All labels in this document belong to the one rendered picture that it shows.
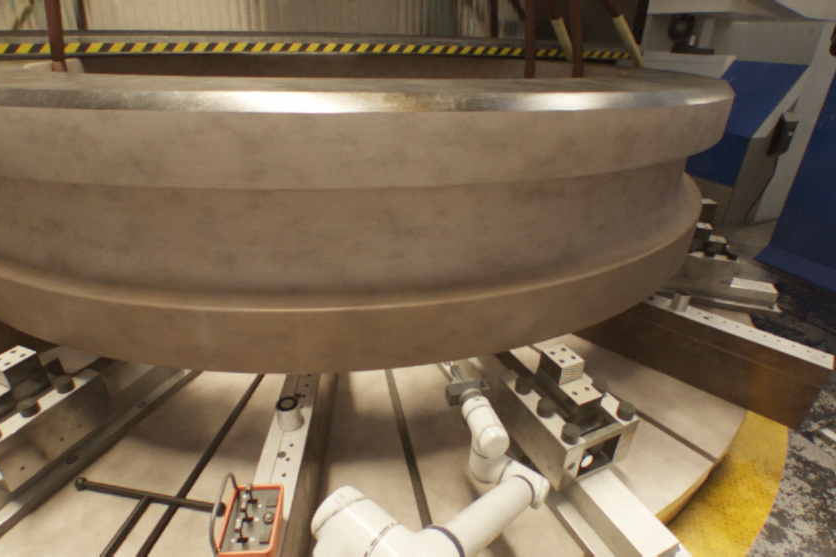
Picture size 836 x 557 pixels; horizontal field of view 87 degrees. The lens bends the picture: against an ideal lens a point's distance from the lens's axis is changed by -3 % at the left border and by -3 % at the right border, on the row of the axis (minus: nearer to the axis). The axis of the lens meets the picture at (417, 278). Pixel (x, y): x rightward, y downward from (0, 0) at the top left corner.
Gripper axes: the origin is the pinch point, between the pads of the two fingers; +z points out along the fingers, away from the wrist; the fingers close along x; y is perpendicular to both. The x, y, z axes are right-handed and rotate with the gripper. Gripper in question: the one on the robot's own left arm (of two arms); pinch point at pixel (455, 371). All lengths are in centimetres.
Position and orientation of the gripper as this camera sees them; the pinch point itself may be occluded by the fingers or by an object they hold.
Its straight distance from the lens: 156.7
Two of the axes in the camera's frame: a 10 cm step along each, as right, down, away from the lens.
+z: -2.7, -4.5, 8.5
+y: 0.2, -8.9, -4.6
